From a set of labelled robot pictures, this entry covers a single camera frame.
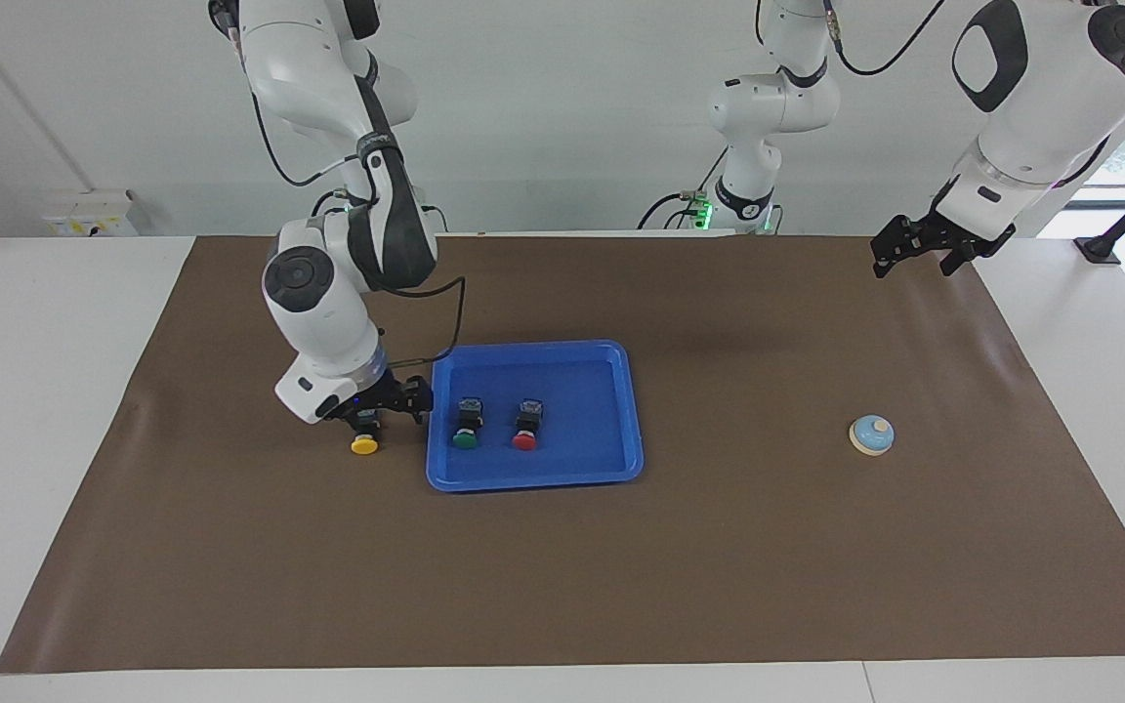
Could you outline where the green push button switch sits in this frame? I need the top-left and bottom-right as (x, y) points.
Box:
(451, 396), (484, 451)

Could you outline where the blue plastic tray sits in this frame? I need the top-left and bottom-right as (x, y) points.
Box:
(425, 339), (646, 494)

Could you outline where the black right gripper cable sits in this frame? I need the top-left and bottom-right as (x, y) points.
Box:
(365, 275), (469, 370)

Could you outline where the red push button switch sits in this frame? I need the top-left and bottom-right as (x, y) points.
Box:
(511, 397), (547, 452)

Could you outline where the brown table mat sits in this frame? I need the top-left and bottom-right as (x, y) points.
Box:
(0, 233), (1125, 676)

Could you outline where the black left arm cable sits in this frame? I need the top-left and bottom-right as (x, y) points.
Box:
(819, 0), (950, 78)

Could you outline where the black left base cable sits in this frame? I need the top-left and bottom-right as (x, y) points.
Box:
(636, 146), (731, 232)

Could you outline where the light blue desk bell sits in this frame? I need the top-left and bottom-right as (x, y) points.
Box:
(848, 414), (896, 459)

